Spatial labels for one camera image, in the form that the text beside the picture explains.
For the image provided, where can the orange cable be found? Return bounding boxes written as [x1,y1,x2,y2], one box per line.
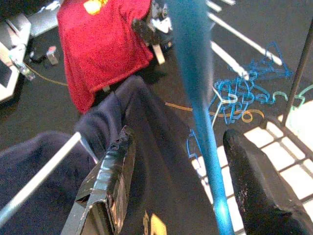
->
[24,62,265,123]

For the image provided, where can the blue plastic hanger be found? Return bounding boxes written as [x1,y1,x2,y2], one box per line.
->
[166,0,235,235]

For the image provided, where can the white and black device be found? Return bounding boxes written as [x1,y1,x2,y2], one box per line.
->
[132,0,175,66]

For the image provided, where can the black shirt with print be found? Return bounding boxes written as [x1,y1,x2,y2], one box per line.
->
[74,75,221,235]

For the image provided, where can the white wire hanger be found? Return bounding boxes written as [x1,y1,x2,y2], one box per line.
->
[210,92,240,128]

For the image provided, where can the red shirt with yellow print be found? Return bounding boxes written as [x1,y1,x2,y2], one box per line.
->
[56,0,155,115]

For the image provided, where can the black clothes rack post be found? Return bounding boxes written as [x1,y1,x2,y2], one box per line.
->
[280,24,313,128]

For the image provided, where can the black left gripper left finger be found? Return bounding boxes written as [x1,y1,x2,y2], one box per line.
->
[61,125,137,235]

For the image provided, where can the navy shirt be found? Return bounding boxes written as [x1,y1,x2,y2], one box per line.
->
[0,131,98,235]

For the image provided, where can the grey box with red top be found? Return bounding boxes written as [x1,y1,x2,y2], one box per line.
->
[46,46,60,66]

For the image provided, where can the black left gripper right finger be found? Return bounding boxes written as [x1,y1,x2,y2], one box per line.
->
[223,128,313,235]

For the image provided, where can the tangled blue wire hangers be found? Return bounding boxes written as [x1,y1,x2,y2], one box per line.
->
[185,41,294,160]

